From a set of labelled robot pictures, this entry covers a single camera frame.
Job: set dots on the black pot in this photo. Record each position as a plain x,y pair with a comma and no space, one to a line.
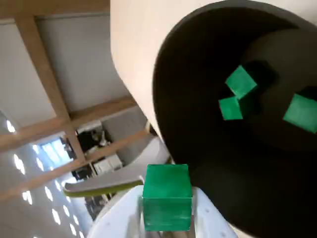
198,74

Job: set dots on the wooden frame partition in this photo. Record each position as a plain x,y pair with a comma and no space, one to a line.
47,74

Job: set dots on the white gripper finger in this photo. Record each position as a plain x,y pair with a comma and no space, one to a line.
119,215
210,220

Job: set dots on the green block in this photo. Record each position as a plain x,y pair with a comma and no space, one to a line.
230,108
240,81
301,112
167,198

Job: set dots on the black office equipment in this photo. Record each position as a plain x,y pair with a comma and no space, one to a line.
86,140

